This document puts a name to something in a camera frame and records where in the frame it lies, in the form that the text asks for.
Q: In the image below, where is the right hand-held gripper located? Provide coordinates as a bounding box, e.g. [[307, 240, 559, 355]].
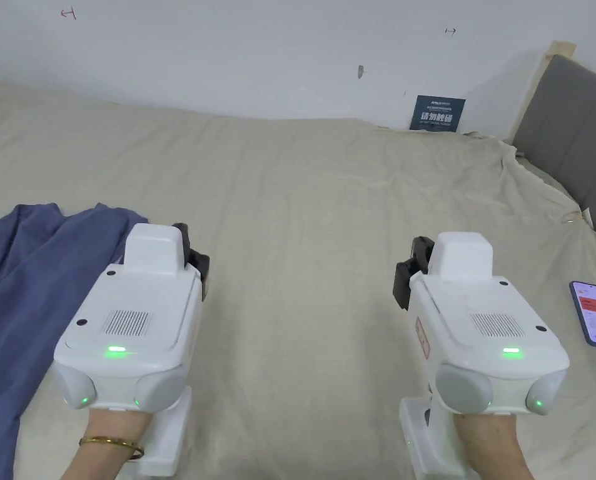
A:
[[392, 231, 571, 480]]

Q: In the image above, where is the dark blue garment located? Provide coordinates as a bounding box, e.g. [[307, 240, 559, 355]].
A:
[[0, 202, 149, 480]]

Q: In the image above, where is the person's left hand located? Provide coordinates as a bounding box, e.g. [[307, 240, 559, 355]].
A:
[[79, 407, 154, 447]]

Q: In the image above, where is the person's right hand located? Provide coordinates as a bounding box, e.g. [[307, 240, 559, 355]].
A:
[[449, 412, 530, 452]]

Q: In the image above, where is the bed with beige sheet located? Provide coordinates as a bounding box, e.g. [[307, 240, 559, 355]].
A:
[[0, 77, 596, 480]]

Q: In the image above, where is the grey padded headboard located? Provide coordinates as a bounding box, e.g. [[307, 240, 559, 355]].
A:
[[510, 54, 596, 238]]

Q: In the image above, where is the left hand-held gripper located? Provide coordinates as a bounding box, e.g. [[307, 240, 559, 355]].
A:
[[52, 222, 211, 476]]

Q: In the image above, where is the dark blue sign card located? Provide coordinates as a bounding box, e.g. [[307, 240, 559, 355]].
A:
[[408, 94, 467, 134]]

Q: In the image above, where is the person's right forearm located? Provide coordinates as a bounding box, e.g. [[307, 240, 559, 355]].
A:
[[459, 449, 538, 480]]

